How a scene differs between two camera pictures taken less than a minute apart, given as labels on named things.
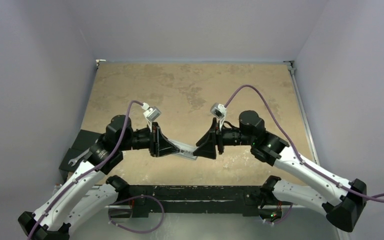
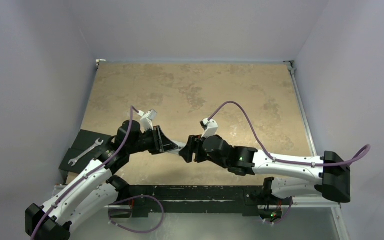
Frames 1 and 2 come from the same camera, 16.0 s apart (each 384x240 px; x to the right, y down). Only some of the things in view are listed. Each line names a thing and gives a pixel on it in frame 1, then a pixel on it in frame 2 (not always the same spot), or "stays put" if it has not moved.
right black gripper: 217,137 → 193,148
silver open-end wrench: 73,160 stays put
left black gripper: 159,144 stays put
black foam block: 85,140 stays put
